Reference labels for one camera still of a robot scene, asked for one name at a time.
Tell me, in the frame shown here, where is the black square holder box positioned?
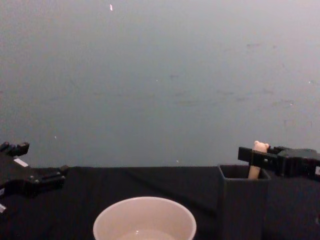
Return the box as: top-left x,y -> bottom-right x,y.
217,164 -> 272,240

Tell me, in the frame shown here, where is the cream stick with bear head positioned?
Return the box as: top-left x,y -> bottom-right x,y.
247,140 -> 271,181

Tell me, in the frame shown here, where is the white round cup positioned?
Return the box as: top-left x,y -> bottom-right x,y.
92,196 -> 198,240

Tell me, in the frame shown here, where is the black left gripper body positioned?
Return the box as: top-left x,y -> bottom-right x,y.
0,149 -> 35,199

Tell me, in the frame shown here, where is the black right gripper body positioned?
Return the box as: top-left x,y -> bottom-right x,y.
276,147 -> 320,182

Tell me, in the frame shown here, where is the black table cloth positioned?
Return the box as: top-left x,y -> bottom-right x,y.
0,164 -> 320,240

